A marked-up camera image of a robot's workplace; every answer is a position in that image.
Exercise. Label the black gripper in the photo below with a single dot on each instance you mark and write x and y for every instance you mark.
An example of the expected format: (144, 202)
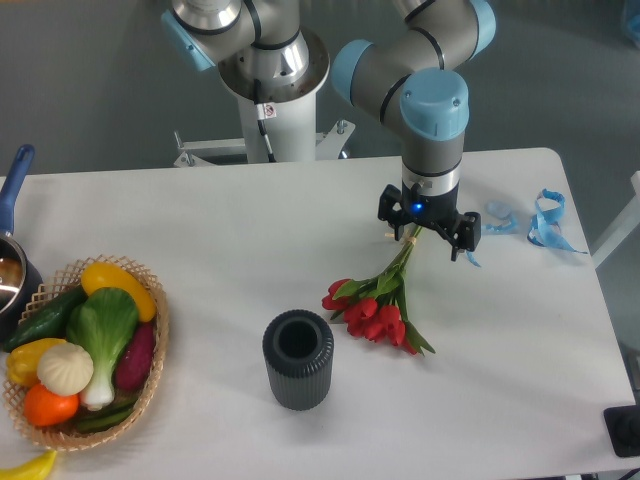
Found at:
(404, 206)

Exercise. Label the red tulip bouquet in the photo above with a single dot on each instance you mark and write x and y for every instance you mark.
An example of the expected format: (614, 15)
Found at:
(376, 308)

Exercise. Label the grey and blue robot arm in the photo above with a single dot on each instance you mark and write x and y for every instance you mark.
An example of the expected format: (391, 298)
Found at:
(412, 86)

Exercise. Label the light blue ribbon piece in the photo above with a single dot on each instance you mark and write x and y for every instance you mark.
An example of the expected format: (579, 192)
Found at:
(506, 222)

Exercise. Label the dark grey ribbed vase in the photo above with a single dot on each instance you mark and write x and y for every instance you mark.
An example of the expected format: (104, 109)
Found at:
(298, 348)

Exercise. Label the black device at edge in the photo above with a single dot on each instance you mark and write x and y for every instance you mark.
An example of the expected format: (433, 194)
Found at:
(623, 429)

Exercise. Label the purple sweet potato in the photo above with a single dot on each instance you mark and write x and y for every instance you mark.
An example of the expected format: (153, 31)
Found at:
(134, 366)

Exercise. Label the green bok choy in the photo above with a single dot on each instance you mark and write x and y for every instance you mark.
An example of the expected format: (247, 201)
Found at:
(103, 326)

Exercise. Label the woven bamboo basket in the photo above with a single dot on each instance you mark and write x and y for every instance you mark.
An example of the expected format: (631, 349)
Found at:
(66, 437)

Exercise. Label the dark green cucumber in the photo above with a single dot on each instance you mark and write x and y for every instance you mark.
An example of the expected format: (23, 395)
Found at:
(105, 418)
(49, 321)

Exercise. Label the white steamed bun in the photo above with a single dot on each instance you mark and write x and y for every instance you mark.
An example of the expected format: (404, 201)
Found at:
(65, 369)

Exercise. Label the orange tangerine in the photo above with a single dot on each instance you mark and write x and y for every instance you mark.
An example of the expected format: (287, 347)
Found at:
(43, 408)

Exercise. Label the yellow bell pepper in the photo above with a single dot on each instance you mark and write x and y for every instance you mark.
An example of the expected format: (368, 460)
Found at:
(22, 362)

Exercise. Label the yellow banana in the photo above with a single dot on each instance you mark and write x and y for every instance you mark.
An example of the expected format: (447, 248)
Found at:
(38, 468)

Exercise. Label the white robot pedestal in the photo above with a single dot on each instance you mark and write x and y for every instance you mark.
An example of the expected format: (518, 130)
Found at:
(276, 93)

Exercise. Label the blue handled saucepan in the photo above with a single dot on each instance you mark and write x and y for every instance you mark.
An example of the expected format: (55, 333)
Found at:
(19, 277)

